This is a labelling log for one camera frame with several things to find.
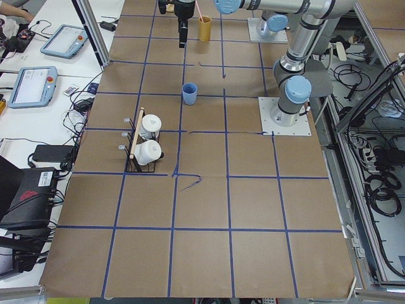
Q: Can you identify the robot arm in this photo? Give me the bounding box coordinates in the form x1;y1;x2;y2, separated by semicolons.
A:
213;1;355;127
259;10;289;35

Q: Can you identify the white mug near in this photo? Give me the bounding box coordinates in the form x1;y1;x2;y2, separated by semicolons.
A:
135;140;163;165

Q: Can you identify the teach pendant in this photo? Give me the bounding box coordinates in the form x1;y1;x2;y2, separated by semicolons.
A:
40;24;88;59
7;66;58;109

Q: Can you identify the teach pendant far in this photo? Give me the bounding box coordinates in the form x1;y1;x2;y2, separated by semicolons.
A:
40;24;88;59

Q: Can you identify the light blue plastic cup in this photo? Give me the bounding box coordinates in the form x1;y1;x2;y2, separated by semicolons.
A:
182;82;198;106

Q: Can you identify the pink chopstick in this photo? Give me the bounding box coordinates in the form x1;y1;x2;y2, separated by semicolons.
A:
195;0;204;22

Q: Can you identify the grey office chair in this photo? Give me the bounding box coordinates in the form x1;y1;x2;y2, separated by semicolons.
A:
303;59;333;98

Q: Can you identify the white mug far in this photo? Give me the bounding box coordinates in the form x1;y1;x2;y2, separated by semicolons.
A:
139;114;162;140

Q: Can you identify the black computer box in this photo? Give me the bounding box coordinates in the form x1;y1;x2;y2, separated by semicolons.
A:
1;157;62;238

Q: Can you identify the black wire mug rack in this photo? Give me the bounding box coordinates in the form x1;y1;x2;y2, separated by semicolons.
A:
118;107;164;173

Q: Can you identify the teach pendant near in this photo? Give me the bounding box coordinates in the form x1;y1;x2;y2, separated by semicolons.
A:
7;66;58;109

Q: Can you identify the bamboo cylinder holder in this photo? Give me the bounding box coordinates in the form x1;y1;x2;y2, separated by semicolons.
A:
198;16;211;42

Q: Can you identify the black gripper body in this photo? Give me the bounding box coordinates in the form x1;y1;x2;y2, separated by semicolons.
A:
158;0;196;20

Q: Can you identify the aluminium frame post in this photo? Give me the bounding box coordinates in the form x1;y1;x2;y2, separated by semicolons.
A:
72;0;111;67

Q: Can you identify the small remote control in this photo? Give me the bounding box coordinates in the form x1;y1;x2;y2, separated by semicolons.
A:
63;84;79;97

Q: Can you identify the black power adapter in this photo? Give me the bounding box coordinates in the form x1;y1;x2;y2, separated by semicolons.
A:
32;144;73;163

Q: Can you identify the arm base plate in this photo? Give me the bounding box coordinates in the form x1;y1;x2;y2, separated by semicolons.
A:
258;97;311;136
247;18;288;44

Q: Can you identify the white mug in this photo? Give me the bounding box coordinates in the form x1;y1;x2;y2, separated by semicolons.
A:
139;114;162;140
135;140;163;165

